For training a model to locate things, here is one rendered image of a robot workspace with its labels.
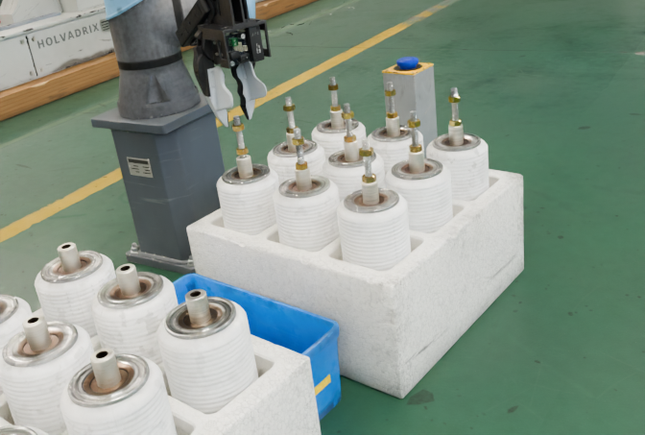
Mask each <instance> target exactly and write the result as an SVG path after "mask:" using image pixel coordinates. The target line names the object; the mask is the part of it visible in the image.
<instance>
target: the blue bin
mask: <svg viewBox="0 0 645 435"><path fill-rule="evenodd" d="M173 285H174V288H175V292H176V296H177V301H178V304H181V303H183V302H186V300H185V295H186V294H187V293H188V292H189V291H191V290H194V289H203V290H204V291H205V292H206V295H207V296H208V297H209V296H213V297H222V298H225V299H228V300H230V301H232V302H236V303H237V304H239V305H240V306H241V307H242V308H243V309H244V310H245V312H246V314H247V318H248V324H249V329H250V334H251V335H253V336H256V337H258V338H261V339H264V340H266V341H269V342H271V343H273V344H275V345H279V346H281V347H283V348H286V349H288V350H292V351H295V352H297V353H300V354H302V355H305V356H307V357H309V359H310V365H311V371H312V377H313V383H314V390H315V397H316V403H317V409H318V415H319V421H320V420H321V419H322V418H323V417H324V416H325V415H326V414H327V413H328V412H329V411H330V410H331V409H333V408H334V407H335V406H336V405H337V404H338V403H339V402H340V400H341V397H342V394H341V380H340V367H339V353H338V340H337V338H338V337H339V334H340V330H339V325H338V323H337V322H335V321H333V320H331V319H328V318H325V317H323V316H320V315H317V314H314V313H311V312H308V311H305V310H302V309H299V308H297V307H294V306H291V305H289V304H286V303H283V302H278V301H275V300H272V299H269V298H266V297H263V296H260V295H257V294H254V293H252V292H249V291H247V290H244V289H241V288H238V287H235V286H232V285H229V284H226V283H223V282H220V281H218V280H215V279H212V278H207V277H204V276H201V275H198V274H188V275H185V276H183V277H181V278H179V279H177V280H176V281H174V282H173Z"/></svg>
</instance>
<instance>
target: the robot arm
mask: <svg viewBox="0 0 645 435"><path fill-rule="evenodd" d="M104 3H105V8H106V13H107V16H106V20H107V22H108V26H109V29H110V34H111V38H112V42H113V47H114V51H115V55H116V58H117V62H118V67H119V72H120V78H119V98H118V99H117V106H118V109H119V114H120V116H122V117H124V118H128V119H152V118H158V117H164V116H169V115H173V114H176V113H180V112H183V111H186V110H188V109H191V108H193V107H194V106H196V105H197V104H198V103H199V102H200V100H201V98H200V93H199V90H198V88H197V86H196V85H195V84H194V83H193V80H192V78H191V76H190V74H189V72H188V70H187V68H186V66H185V64H184V62H183V59H182V54H181V49H180V47H186V46H195V47H193V51H194V59H193V67H194V73H195V76H196V79H197V81H198V83H199V86H200V88H201V90H202V92H203V95H204V96H205V98H206V100H207V102H208V104H209V105H210V107H211V109H212V110H213V112H214V114H215V115H216V117H217V118H218V119H219V121H220V122H221V123H222V124H223V125H224V126H225V127H229V125H228V114H227V110H226V109H230V108H232V106H233V98H232V94H231V93H230V91H229V90H228V89H227V87H226V85H225V74H224V73H223V70H222V68H221V67H224V68H228V69H230V70H231V74H232V77H233V78H234V79H235V80H236V82H237V84H238V87H237V92H238V94H239V96H240V108H241V110H242V111H243V112H244V114H245V116H246V118H247V119H248V120H250V119H251V117H252V113H253V110H254V105H255V99H258V98H263V97H265V96H266V95H267V89H266V86H265V85H264V84H263V83H262V82H261V81H260V80H259V79H258V78H257V77H256V76H255V74H254V67H255V63H256V62H257V61H260V60H264V59H265V58H264V57H271V56H272V55H271V49H270V42H269V36H268V29H267V23H266V20H264V19H256V18H255V0H104ZM260 30H263V31H264V32H265V38H266V44H267V48H263V45H262V39H261V33H260ZM196 45H197V46H196ZM211 60H212V61H211ZM214 64H216V65H217V64H221V67H220V66H216V67H215V66H214Z"/></svg>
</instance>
